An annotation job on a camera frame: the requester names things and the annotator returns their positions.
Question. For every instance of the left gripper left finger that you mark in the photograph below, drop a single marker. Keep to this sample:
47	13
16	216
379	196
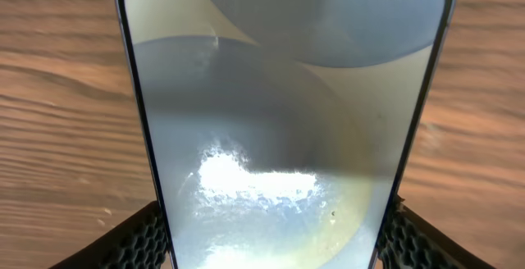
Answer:
139	242

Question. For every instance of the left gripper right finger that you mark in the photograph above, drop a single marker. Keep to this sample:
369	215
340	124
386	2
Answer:
408	241

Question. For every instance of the Samsung Galaxy smartphone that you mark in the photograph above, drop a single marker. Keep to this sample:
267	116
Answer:
277	131

